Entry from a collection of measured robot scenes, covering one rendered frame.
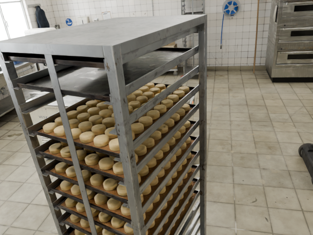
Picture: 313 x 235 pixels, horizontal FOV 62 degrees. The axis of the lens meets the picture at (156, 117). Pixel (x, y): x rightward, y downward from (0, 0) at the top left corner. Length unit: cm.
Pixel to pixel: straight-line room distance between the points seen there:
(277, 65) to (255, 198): 351
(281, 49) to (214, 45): 169
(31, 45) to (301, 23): 536
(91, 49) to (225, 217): 223
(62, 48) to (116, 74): 18
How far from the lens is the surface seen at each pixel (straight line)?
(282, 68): 596
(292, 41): 579
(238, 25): 668
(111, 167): 90
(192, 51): 114
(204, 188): 154
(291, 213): 283
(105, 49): 64
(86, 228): 124
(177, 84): 102
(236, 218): 266
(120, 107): 68
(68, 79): 97
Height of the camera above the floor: 192
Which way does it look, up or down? 26 degrees down
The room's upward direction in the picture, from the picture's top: 5 degrees counter-clockwise
